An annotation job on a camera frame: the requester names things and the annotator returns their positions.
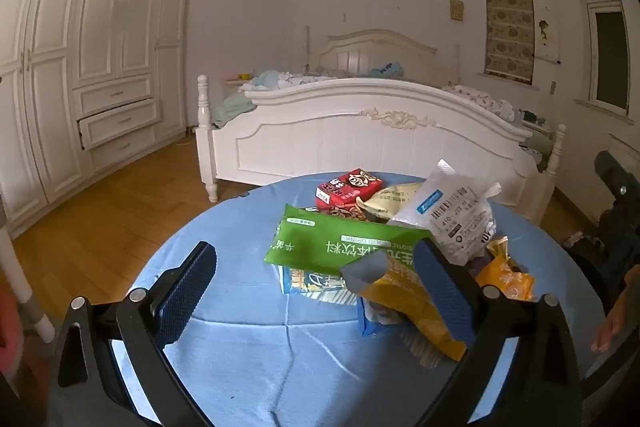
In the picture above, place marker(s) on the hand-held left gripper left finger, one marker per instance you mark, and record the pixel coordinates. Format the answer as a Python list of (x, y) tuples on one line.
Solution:
[(185, 292)]

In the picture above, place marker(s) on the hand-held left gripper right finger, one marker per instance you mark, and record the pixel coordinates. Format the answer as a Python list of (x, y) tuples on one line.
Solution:
[(445, 292)]

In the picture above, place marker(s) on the yellow snack wrapper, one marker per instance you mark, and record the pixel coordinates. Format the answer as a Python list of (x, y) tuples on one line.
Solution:
[(400, 294)]

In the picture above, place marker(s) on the blue snack wrapper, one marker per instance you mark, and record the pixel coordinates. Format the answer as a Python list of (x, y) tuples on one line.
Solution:
[(372, 324)]

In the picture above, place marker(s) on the green drink packet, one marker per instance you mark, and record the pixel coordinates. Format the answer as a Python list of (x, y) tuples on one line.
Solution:
[(320, 242)]

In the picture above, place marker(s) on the person's right hand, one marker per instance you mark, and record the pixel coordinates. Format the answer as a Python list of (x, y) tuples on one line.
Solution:
[(612, 326)]

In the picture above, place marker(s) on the orange candy wrapper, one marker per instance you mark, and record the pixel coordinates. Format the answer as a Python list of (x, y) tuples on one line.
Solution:
[(505, 279)]

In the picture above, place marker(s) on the white labelled plastic bag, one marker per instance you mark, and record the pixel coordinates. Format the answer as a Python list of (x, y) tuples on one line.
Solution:
[(450, 212)]

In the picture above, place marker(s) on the blue tablecloth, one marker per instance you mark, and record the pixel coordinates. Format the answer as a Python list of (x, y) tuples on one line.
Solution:
[(240, 357)]

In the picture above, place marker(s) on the green cloth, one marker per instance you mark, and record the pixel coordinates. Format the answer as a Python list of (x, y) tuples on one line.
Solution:
[(537, 144)]

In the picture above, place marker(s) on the beige snack packet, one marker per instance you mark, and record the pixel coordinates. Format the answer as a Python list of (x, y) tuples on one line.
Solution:
[(395, 197)]

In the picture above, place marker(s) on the blue and white carton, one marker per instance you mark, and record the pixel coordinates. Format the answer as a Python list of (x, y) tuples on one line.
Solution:
[(310, 283)]

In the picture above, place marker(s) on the white framed window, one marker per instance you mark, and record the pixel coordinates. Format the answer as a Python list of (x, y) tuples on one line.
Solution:
[(607, 57)]

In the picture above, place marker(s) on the red snack box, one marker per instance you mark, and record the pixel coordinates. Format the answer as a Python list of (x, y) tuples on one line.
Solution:
[(335, 212), (350, 187)]

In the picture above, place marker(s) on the white patterned blanket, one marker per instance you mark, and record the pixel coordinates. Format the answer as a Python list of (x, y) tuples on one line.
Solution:
[(485, 102)]

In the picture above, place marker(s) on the white pole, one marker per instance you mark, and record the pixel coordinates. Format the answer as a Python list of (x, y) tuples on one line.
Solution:
[(17, 272)]

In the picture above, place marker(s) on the white wooden bed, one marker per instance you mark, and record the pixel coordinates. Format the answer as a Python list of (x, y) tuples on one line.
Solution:
[(350, 147)]

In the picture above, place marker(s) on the pink object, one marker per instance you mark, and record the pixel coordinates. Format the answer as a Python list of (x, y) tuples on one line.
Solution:
[(9, 332)]

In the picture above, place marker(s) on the green blanket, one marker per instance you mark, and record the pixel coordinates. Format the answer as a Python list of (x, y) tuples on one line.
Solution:
[(232, 107)]

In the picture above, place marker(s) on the patterned window blind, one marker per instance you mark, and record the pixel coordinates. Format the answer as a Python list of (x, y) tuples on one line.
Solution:
[(510, 29)]

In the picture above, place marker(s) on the light blue clothes pile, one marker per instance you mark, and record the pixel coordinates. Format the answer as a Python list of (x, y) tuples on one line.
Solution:
[(272, 79)]

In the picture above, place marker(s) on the white wardrobe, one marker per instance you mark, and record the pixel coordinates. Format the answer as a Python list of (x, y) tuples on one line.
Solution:
[(100, 32)]

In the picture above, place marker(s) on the small yellow wall hanging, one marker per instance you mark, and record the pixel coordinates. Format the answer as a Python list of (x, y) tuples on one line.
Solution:
[(457, 9)]

